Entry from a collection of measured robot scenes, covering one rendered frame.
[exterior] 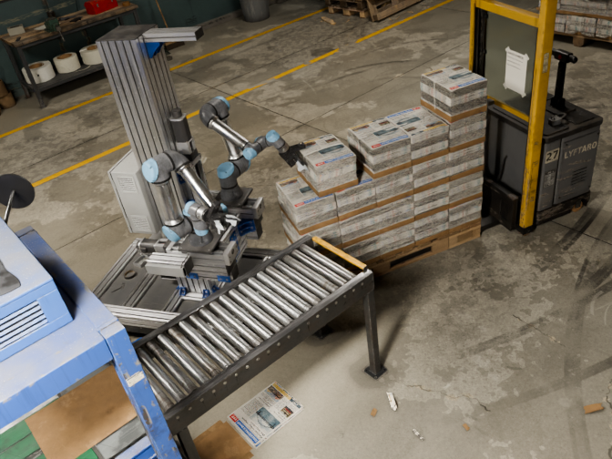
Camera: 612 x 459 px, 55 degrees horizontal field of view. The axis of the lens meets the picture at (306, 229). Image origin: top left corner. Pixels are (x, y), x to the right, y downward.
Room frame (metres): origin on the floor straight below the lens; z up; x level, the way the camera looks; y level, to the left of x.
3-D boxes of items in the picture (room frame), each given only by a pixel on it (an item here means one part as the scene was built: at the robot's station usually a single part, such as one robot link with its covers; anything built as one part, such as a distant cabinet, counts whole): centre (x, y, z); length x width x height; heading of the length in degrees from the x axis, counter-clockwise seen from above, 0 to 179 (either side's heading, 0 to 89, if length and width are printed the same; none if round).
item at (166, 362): (2.02, 0.76, 0.77); 0.47 x 0.05 x 0.05; 35
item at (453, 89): (3.73, -1.14, 0.65); 0.39 x 0.30 x 1.29; 17
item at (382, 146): (3.56, -0.58, 0.95); 0.38 x 0.29 x 0.23; 18
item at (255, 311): (2.33, 0.33, 0.77); 0.47 x 0.05 x 0.05; 35
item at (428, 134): (3.65, -0.86, 0.95); 0.38 x 0.29 x 0.23; 17
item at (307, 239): (2.50, 0.53, 0.74); 1.34 x 0.05 x 0.12; 125
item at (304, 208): (3.52, -0.45, 0.42); 1.17 x 0.39 x 0.83; 107
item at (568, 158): (3.97, -1.91, 0.40); 0.69 x 0.55 x 0.80; 17
